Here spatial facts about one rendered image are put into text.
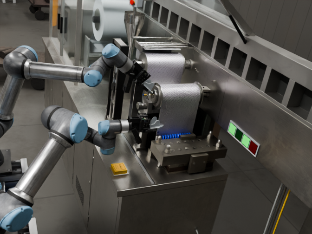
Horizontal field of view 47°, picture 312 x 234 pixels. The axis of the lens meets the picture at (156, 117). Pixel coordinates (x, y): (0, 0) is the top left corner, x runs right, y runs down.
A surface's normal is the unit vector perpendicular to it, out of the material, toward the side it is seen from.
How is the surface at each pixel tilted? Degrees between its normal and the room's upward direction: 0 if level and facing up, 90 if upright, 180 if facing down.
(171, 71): 92
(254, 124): 90
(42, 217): 0
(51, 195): 0
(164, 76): 92
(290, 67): 90
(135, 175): 0
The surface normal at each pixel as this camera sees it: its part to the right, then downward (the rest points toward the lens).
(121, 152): 0.14, -0.88
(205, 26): -0.91, 0.07
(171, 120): 0.40, 0.47
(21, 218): 0.78, 0.45
